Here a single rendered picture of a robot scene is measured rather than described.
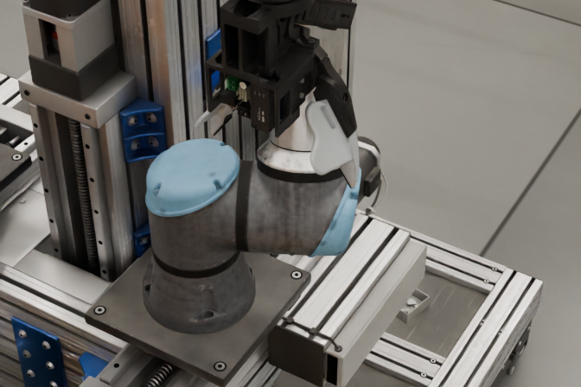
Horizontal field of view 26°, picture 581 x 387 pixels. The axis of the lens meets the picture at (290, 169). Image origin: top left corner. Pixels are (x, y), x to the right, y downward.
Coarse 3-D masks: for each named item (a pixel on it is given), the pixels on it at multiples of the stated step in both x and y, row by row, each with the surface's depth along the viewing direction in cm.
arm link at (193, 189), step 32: (160, 160) 157; (192, 160) 156; (224, 160) 155; (160, 192) 153; (192, 192) 151; (224, 192) 153; (160, 224) 156; (192, 224) 154; (224, 224) 154; (160, 256) 160; (192, 256) 158; (224, 256) 160
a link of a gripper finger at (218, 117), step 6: (216, 108) 113; (222, 108) 115; (228, 108) 115; (204, 114) 112; (210, 114) 113; (216, 114) 116; (222, 114) 116; (228, 114) 116; (198, 120) 112; (204, 120) 113; (210, 120) 117; (216, 120) 117; (222, 120) 117; (228, 120) 118; (210, 126) 118; (216, 126) 118; (222, 126) 117; (210, 132) 118; (216, 132) 118
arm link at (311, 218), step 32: (320, 32) 146; (288, 128) 150; (288, 160) 151; (256, 192) 154; (288, 192) 152; (320, 192) 152; (352, 192) 153; (256, 224) 154; (288, 224) 153; (320, 224) 153; (352, 224) 153
